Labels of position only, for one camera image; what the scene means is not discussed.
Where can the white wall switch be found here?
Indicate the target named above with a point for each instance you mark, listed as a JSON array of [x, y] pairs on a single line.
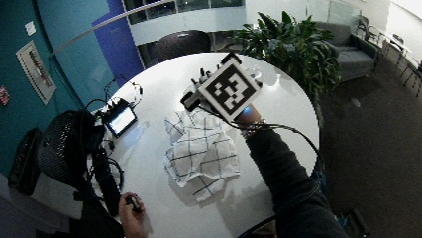
[[30, 28]]

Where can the black metal chair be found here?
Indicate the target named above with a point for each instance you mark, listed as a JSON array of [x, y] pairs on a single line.
[[367, 28]]

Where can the small black monitor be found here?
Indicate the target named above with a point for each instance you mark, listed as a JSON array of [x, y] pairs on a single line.
[[120, 119]]

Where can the small black handheld device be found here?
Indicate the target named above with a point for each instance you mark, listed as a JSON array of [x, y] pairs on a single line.
[[132, 201]]

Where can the dark side desk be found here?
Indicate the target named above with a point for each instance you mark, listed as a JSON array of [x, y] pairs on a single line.
[[404, 59]]

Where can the red wall decoration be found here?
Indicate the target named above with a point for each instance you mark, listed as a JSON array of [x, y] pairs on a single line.
[[3, 95]]

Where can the large green potted plant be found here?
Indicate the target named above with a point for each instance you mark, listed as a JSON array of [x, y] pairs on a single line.
[[295, 49]]

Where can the grey armchair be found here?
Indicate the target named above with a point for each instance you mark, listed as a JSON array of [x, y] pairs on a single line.
[[352, 56]]

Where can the white cube with black markers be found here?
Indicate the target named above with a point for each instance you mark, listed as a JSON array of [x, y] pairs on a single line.
[[228, 91]]

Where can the white curved rail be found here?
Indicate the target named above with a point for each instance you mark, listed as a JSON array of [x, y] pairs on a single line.
[[110, 23]]

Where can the black mesh office chair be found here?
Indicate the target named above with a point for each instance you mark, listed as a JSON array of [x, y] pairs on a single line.
[[66, 148]]

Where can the dark round-backed chair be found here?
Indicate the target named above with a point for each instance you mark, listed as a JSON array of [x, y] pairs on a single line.
[[183, 44]]

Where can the white checked cloth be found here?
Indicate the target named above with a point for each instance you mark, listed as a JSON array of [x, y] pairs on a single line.
[[203, 155]]

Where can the framed wall picture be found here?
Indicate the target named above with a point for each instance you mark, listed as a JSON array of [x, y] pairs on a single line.
[[37, 72]]

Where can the black glove camera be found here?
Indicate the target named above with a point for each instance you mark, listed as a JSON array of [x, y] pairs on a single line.
[[191, 100]]

